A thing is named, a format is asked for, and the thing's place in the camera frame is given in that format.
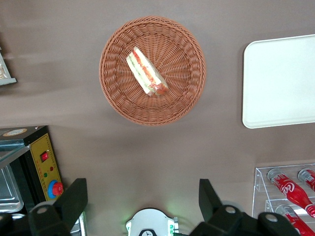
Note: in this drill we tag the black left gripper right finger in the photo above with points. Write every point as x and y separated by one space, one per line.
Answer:
211 209

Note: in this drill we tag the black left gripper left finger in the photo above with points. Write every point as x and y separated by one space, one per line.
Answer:
73 201

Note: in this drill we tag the triangle sandwich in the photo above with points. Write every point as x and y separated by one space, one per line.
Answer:
145 71

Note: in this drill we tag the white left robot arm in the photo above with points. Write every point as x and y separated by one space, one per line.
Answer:
147 221

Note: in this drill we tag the grey tray of snack packs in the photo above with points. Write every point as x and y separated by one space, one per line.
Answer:
9 80

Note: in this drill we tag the beige plastic serving tray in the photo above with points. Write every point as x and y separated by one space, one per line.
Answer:
278 81

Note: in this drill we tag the large brown wicker basket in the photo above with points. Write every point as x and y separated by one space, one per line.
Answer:
172 37

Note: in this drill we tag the steel side box of warmer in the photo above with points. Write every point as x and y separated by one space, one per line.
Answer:
80 223

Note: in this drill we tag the clear acrylic bottle rack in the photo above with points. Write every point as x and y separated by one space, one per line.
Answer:
261 182

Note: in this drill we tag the black food warmer yellow panel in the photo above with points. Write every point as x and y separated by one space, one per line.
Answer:
41 147

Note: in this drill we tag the steel food pan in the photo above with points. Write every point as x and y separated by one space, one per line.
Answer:
8 191

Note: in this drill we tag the red cola bottle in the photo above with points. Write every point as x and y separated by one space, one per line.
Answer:
290 190
308 177
295 220

